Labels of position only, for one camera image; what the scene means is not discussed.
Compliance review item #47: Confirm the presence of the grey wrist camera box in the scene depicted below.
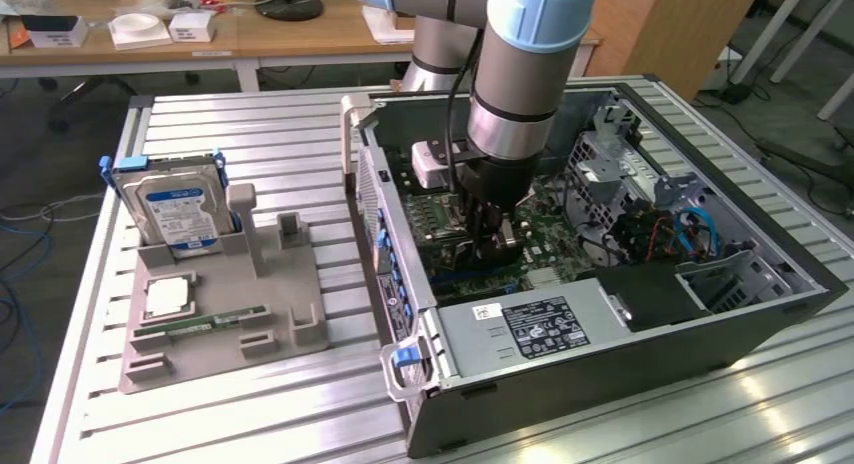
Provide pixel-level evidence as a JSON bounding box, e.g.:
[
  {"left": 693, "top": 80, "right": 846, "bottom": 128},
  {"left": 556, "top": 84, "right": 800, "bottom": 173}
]
[{"left": 410, "top": 139, "right": 466, "bottom": 190}]

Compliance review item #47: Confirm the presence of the grey power supply unit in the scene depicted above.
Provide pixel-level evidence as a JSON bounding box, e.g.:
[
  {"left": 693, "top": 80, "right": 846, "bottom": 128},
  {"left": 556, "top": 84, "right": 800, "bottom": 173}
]
[{"left": 418, "top": 277, "right": 633, "bottom": 381}]

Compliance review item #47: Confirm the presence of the black power adapter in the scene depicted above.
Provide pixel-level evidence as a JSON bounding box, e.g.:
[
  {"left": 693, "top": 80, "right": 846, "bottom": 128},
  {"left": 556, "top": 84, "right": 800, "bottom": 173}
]
[{"left": 722, "top": 82, "right": 757, "bottom": 106}]

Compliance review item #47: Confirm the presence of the white floor cable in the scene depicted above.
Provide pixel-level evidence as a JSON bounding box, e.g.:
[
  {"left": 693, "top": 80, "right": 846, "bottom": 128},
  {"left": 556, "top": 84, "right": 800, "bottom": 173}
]
[{"left": 0, "top": 192, "right": 103, "bottom": 223}]

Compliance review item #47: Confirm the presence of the white foam box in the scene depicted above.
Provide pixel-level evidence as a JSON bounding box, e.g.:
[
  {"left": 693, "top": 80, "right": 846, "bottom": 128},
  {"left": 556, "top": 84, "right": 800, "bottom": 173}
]
[{"left": 361, "top": 5, "right": 419, "bottom": 46}]

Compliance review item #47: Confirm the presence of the wooden cabinet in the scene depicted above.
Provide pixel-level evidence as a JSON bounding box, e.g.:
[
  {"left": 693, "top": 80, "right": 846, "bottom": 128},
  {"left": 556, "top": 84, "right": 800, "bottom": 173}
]
[{"left": 578, "top": 0, "right": 766, "bottom": 101}]

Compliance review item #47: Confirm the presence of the perforated metal drive cage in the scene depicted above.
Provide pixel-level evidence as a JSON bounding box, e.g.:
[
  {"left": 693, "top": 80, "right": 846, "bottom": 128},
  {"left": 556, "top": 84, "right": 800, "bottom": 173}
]
[{"left": 565, "top": 103, "right": 702, "bottom": 246}]

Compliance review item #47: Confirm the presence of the blue wire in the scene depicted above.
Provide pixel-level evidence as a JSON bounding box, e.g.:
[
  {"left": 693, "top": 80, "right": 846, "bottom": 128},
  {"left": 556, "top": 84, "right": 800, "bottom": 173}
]
[{"left": 672, "top": 207, "right": 724, "bottom": 259}]

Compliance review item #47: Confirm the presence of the grey disk bay bracket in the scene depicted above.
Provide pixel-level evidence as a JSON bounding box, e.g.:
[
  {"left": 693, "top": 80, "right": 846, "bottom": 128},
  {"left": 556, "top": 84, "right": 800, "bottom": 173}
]
[{"left": 673, "top": 247, "right": 793, "bottom": 316}]

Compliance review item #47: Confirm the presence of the green motherboard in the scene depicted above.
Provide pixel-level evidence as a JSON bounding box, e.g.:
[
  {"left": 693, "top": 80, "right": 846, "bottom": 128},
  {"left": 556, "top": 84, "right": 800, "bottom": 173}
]
[{"left": 386, "top": 153, "right": 602, "bottom": 308}]

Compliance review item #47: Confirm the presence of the hard disk in blue caddy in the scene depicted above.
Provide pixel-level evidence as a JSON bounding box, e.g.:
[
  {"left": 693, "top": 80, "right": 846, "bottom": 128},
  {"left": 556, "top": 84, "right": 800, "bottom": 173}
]
[{"left": 98, "top": 147, "right": 233, "bottom": 258}]

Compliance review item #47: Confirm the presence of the blue floor cable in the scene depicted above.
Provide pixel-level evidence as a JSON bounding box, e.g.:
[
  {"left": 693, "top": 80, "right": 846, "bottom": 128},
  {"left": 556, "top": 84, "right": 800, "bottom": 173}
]
[{"left": 0, "top": 223, "right": 57, "bottom": 415}]

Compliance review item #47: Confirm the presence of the black round monitor base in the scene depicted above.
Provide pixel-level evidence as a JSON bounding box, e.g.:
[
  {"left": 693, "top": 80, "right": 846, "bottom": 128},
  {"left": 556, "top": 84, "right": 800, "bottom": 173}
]
[{"left": 254, "top": 0, "right": 326, "bottom": 22}]

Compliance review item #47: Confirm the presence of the black chair base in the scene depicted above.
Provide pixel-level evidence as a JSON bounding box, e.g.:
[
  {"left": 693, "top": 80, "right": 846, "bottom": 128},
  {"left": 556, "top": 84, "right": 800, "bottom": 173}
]
[{"left": 45, "top": 71, "right": 203, "bottom": 132}]

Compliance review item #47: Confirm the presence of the silver CPU chip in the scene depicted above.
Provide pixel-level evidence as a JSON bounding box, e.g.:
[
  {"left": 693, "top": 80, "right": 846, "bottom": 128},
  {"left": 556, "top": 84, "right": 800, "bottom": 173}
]
[{"left": 145, "top": 277, "right": 201, "bottom": 319}]

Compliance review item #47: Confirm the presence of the black floor stand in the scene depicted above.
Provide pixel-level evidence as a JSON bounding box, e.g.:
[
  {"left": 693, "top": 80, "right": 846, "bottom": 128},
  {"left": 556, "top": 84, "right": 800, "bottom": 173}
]
[{"left": 756, "top": 132, "right": 854, "bottom": 186}]

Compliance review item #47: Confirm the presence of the white square dish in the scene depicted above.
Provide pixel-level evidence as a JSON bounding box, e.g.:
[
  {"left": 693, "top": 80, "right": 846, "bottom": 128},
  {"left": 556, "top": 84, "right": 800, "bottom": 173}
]
[{"left": 107, "top": 12, "right": 175, "bottom": 52}]

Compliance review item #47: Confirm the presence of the wooden desk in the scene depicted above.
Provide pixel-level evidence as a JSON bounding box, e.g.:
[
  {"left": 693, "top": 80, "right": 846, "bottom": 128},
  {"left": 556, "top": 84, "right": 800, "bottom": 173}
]
[{"left": 0, "top": 0, "right": 602, "bottom": 80}]

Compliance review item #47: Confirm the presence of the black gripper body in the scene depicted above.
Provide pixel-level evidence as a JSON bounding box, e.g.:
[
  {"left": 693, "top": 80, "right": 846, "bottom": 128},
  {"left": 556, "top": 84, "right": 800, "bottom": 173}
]
[{"left": 458, "top": 150, "right": 546, "bottom": 219}]

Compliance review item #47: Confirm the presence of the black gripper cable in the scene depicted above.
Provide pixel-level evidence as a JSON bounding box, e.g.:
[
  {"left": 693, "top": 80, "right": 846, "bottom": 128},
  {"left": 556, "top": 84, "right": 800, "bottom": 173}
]
[{"left": 445, "top": 27, "right": 484, "bottom": 196}]

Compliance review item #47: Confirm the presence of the white table frame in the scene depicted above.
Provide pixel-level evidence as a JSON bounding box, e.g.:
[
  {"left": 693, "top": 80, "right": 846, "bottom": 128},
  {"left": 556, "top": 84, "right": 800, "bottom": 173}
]
[{"left": 729, "top": 0, "right": 854, "bottom": 121}]

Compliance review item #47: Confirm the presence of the CPU socket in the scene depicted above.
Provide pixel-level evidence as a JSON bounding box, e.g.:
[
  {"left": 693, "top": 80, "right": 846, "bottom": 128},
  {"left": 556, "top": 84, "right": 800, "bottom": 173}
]
[{"left": 437, "top": 196, "right": 473, "bottom": 233}]

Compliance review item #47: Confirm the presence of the open black PC case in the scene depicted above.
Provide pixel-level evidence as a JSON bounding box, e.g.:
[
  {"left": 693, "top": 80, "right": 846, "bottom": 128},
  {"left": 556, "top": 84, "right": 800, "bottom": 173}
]
[{"left": 339, "top": 81, "right": 850, "bottom": 460}]

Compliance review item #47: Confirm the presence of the green RAM stick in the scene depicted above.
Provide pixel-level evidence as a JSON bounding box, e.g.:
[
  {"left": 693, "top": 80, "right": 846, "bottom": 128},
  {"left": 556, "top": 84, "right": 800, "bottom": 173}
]
[{"left": 133, "top": 306, "right": 277, "bottom": 339}]

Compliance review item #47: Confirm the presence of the red wire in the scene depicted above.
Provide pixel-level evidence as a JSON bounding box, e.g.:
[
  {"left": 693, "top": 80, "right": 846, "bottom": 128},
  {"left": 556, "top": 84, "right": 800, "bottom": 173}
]
[{"left": 648, "top": 214, "right": 672, "bottom": 261}]

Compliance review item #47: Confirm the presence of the grey plastic parts rack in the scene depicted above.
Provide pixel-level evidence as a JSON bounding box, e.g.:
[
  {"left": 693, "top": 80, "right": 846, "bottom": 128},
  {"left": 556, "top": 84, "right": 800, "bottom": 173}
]
[{"left": 118, "top": 182, "right": 333, "bottom": 395}]

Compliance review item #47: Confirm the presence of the small white labelled box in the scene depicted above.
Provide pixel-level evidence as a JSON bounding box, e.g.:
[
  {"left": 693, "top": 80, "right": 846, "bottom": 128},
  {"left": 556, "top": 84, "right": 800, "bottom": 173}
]
[{"left": 167, "top": 10, "right": 219, "bottom": 45}]

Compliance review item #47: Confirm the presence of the white box with black lid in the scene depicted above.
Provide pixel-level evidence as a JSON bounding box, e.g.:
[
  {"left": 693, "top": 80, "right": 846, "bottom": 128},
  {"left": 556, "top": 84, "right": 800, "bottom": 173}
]
[{"left": 19, "top": 14, "right": 90, "bottom": 50}]

